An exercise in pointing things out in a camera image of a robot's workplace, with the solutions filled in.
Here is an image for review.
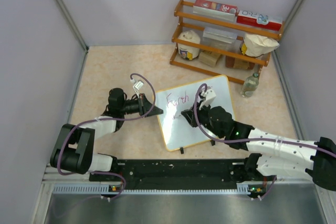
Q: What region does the brown block right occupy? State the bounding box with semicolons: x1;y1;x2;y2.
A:
225;56;250;70

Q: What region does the red foil wrap box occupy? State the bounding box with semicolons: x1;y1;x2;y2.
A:
193;0;238;22

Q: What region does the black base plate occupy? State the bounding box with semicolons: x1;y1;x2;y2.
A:
89;158;266;190

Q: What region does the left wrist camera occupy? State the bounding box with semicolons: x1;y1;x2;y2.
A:
130;79;144;98

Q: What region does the clear plastic box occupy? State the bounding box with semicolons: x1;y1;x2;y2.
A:
203;27;238;50

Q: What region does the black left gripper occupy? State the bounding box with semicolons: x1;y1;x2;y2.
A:
120;93;163;118

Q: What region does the yellow framed whiteboard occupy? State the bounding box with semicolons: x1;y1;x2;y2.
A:
155;75;236;151

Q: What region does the orange wooden shelf rack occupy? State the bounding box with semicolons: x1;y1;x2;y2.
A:
170;0;284;84

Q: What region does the grey cable duct rail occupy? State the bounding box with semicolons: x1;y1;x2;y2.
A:
52;184;266;195

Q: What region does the clear glass bottle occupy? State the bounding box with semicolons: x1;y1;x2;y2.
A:
240;72;259;98

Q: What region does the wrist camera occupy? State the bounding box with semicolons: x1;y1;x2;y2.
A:
130;79;144;98
198;89;216;110

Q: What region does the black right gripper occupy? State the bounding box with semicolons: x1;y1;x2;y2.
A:
182;100;225;139

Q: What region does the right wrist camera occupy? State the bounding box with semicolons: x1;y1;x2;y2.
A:
198;89;216;110

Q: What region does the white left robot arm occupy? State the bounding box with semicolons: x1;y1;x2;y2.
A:
50;88;163;180

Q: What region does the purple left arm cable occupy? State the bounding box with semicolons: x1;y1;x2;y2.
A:
56;73;157;198

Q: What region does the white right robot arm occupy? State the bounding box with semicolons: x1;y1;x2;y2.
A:
181;104;335;191

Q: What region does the red white wrap box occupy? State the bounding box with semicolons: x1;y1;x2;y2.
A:
236;10;283;31

